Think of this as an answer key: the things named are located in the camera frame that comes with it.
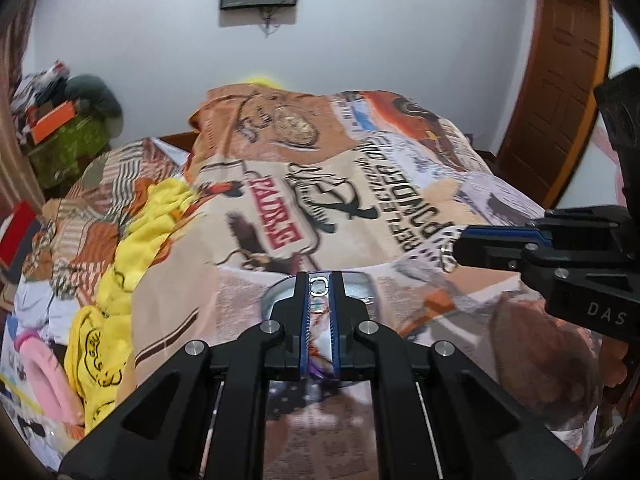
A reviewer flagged white heart print wardrobe door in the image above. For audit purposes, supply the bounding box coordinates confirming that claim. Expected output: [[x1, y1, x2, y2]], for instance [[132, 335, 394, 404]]
[[575, 7, 640, 211]]

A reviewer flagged printed newspaper pattern blanket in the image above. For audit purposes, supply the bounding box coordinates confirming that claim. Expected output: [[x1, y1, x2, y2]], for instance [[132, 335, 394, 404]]
[[130, 85, 601, 480]]

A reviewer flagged pile of clothes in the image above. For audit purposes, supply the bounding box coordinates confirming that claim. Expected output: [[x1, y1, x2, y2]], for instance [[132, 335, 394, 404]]
[[10, 60, 71, 131]]

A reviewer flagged pink plush cloth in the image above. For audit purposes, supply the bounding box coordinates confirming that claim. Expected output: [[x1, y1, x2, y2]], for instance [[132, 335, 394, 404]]
[[14, 327, 86, 426]]

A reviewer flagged yellow fleece blanket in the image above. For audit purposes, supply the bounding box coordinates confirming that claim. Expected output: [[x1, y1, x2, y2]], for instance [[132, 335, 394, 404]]
[[65, 177, 201, 436]]

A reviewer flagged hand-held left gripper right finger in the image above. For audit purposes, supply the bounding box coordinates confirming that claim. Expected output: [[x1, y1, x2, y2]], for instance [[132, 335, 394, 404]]
[[330, 270, 586, 480]]

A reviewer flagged purple heart-shaped tin box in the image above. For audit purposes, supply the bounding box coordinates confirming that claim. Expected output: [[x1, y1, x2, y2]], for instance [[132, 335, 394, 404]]
[[261, 270, 377, 386]]

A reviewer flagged orange box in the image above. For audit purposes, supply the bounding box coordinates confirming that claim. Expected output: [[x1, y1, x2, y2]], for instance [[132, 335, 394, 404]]
[[30, 100, 76, 143]]

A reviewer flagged green patterned cloth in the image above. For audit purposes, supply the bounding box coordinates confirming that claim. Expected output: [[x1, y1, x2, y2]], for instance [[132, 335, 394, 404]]
[[27, 115, 111, 188]]

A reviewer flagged wooden bed footboard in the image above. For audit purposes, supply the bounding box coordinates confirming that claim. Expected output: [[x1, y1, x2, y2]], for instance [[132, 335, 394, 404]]
[[155, 132, 198, 153]]

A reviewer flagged person's right hand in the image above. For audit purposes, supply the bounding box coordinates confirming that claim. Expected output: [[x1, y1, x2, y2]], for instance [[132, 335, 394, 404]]
[[600, 337, 630, 388]]

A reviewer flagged striped orange quilt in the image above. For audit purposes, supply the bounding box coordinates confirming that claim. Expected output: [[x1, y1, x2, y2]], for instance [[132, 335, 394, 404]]
[[20, 137, 201, 311]]

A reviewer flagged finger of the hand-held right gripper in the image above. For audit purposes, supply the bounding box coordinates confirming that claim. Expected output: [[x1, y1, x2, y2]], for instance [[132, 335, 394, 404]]
[[462, 205, 626, 251], [451, 237, 571, 286]]

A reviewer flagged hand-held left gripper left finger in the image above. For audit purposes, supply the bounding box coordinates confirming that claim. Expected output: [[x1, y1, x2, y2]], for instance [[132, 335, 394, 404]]
[[59, 271, 308, 480]]

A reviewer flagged yellow plush object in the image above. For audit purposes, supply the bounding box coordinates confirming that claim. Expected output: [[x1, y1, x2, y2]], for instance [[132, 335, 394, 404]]
[[245, 72, 286, 92]]

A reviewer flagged black cable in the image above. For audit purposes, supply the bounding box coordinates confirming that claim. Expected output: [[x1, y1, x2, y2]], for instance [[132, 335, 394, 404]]
[[257, 5, 281, 38]]

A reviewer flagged white cartoon print cloth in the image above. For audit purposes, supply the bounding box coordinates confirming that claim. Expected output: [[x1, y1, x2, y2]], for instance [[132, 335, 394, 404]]
[[0, 280, 76, 461]]

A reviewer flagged brown wooden door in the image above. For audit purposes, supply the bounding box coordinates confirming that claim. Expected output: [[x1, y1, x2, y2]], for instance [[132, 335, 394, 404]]
[[497, 0, 613, 208]]

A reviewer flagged brown striped curtain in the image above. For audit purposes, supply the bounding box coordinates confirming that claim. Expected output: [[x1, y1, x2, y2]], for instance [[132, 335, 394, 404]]
[[0, 0, 46, 216]]

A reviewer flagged red and white box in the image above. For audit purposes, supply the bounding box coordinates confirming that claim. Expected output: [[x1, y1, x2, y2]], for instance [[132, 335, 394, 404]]
[[0, 200, 41, 266]]

